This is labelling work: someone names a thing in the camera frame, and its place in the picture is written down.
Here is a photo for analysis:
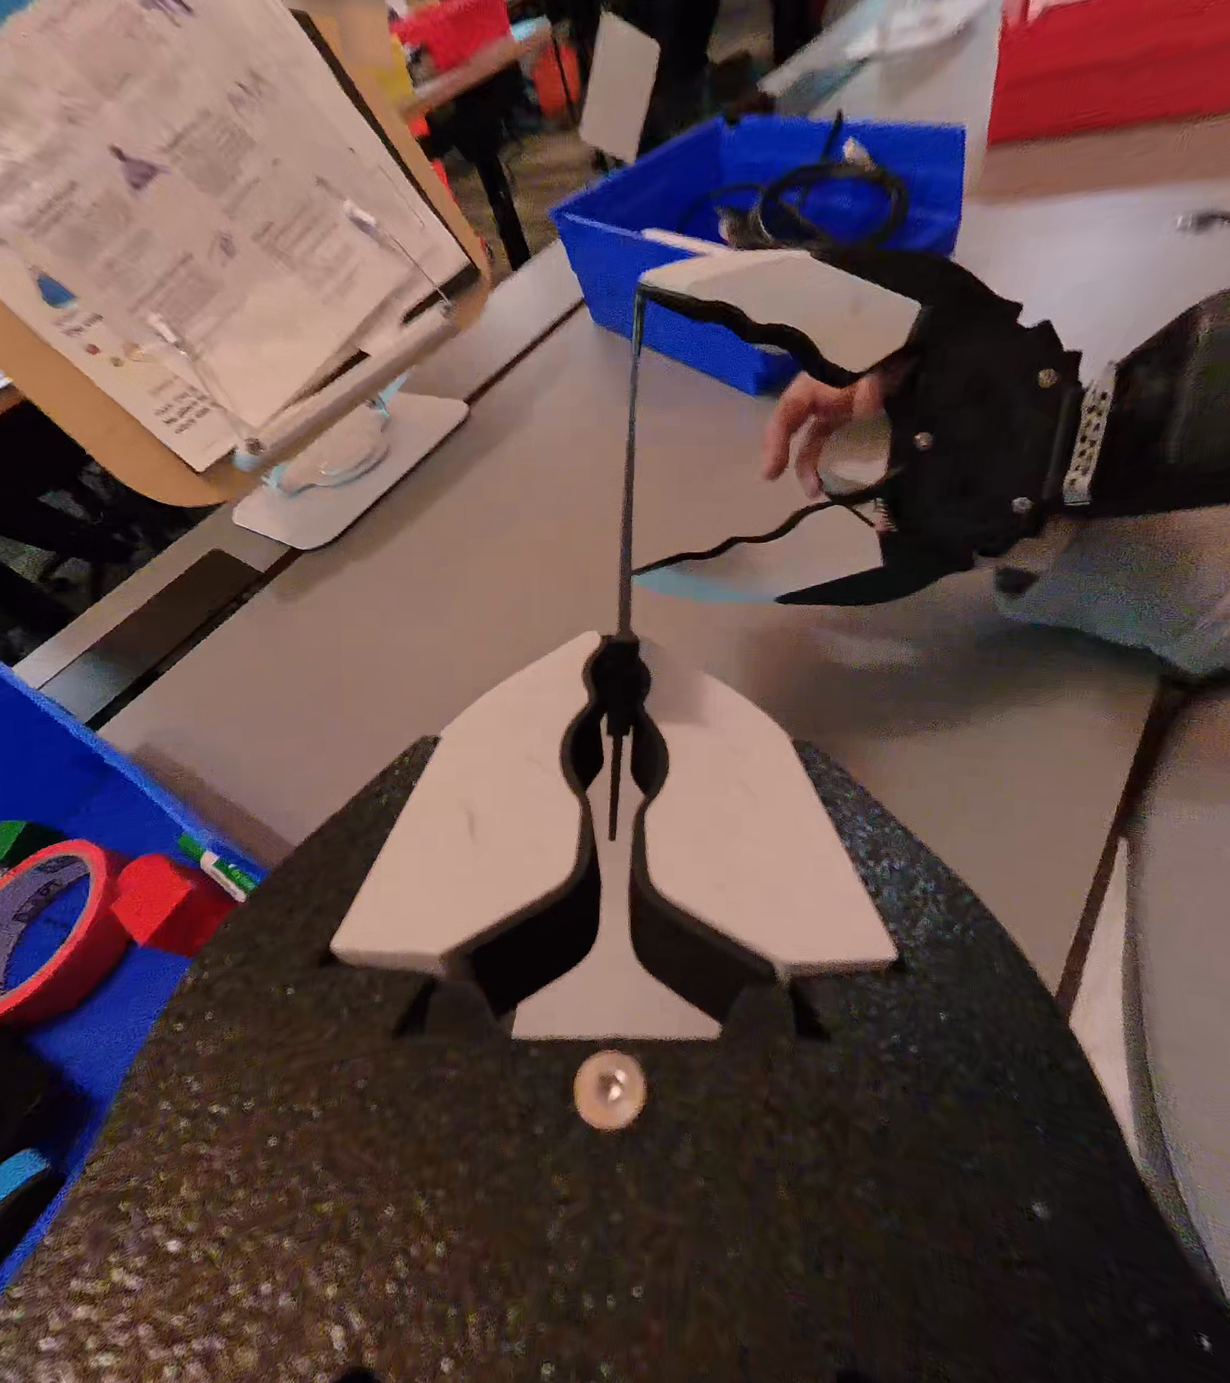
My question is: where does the person's right forearm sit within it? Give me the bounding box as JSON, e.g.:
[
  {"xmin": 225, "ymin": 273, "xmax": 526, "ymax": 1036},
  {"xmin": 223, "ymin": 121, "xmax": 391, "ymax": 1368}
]
[{"xmin": 992, "ymin": 465, "xmax": 1230, "ymax": 684}]

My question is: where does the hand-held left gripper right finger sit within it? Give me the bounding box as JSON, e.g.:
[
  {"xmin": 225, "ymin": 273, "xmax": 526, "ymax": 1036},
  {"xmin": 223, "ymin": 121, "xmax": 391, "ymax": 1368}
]
[{"xmin": 629, "ymin": 645, "xmax": 900, "ymax": 1024}]

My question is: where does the red storage bin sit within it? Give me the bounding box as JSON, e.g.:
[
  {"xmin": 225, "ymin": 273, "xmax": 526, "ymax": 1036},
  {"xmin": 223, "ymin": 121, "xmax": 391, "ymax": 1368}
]
[{"xmin": 987, "ymin": 0, "xmax": 1230, "ymax": 147}]

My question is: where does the red block with peg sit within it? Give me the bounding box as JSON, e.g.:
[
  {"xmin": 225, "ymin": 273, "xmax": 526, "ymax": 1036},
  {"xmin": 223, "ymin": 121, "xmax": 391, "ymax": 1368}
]
[{"xmin": 110, "ymin": 854, "xmax": 239, "ymax": 961}]

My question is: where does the black coiled cable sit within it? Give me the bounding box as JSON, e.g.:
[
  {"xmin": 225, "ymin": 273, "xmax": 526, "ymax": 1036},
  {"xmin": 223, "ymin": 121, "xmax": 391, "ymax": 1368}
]
[{"xmin": 710, "ymin": 109, "xmax": 909, "ymax": 253}]

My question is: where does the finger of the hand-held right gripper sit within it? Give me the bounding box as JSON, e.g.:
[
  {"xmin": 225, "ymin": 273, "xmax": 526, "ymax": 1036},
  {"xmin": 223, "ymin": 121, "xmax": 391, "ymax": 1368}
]
[
  {"xmin": 631, "ymin": 500, "xmax": 888, "ymax": 607},
  {"xmin": 636, "ymin": 250, "xmax": 925, "ymax": 388}
]

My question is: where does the wooden document stand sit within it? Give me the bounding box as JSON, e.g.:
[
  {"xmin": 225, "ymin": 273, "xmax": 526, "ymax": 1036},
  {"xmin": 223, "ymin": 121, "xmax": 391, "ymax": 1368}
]
[{"xmin": 0, "ymin": 0, "xmax": 494, "ymax": 554}]

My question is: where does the white board panel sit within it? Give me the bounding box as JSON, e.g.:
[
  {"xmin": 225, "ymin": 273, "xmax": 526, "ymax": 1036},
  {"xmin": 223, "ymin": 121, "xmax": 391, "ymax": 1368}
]
[{"xmin": 579, "ymin": 10, "xmax": 662, "ymax": 167}]

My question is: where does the black desk cable cover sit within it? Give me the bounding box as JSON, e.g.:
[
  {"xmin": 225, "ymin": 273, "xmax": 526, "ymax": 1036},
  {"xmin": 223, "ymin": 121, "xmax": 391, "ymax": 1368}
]
[{"xmin": 14, "ymin": 550, "xmax": 296, "ymax": 728}]

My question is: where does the green white marker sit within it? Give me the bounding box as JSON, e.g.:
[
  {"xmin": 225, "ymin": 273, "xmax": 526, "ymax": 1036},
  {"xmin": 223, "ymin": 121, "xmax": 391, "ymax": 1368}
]
[{"xmin": 176, "ymin": 830, "xmax": 261, "ymax": 903}]

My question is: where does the person's right hand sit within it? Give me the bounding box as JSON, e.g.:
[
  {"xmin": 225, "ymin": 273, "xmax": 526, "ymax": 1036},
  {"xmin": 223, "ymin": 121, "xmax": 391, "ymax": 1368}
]
[{"xmin": 761, "ymin": 370, "xmax": 890, "ymax": 500}]

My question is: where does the black cable tie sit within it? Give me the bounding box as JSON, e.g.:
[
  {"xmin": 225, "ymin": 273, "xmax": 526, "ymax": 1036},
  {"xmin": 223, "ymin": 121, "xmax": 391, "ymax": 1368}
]
[{"xmin": 587, "ymin": 287, "xmax": 652, "ymax": 842}]

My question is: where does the red tape roll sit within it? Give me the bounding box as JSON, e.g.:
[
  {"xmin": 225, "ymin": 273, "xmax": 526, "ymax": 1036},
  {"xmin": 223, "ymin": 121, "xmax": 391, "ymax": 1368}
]
[{"xmin": 0, "ymin": 840, "xmax": 132, "ymax": 1028}]

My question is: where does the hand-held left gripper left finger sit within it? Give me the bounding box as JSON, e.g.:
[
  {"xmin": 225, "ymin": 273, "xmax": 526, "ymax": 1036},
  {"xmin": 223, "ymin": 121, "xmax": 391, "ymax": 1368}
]
[{"xmin": 330, "ymin": 633, "xmax": 607, "ymax": 1020}]

